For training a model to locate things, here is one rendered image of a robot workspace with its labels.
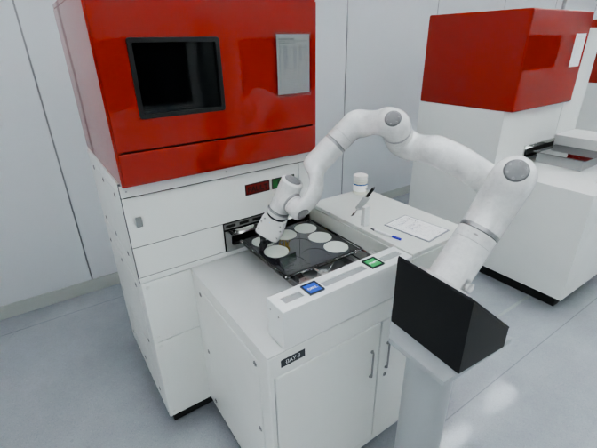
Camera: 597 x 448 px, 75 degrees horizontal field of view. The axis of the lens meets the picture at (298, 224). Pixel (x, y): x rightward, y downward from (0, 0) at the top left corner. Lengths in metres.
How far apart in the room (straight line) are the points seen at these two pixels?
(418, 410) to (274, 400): 0.49
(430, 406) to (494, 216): 0.66
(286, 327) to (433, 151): 0.71
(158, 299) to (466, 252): 1.16
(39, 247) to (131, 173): 1.79
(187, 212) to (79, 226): 1.61
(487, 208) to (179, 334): 1.31
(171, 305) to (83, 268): 1.57
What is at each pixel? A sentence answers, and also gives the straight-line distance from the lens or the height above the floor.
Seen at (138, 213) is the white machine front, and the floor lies 1.11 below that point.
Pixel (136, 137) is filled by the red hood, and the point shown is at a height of 1.39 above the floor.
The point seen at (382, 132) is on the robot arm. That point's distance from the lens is 1.32.
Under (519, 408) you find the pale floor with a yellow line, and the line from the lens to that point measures 2.39.
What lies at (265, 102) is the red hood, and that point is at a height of 1.45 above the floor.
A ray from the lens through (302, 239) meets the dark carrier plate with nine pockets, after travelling 1.65.
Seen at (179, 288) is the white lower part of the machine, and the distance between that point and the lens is 1.70.
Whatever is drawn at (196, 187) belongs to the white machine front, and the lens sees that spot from 1.55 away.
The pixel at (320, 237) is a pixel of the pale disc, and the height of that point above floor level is 0.90.
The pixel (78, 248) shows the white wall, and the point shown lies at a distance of 3.16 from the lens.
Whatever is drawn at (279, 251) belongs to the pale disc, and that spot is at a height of 0.90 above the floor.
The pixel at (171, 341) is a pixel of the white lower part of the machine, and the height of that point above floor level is 0.50.
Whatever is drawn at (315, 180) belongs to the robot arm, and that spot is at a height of 1.22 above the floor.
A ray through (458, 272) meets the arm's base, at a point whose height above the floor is 1.05.
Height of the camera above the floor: 1.66
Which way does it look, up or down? 25 degrees down
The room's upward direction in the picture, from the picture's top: 1 degrees counter-clockwise
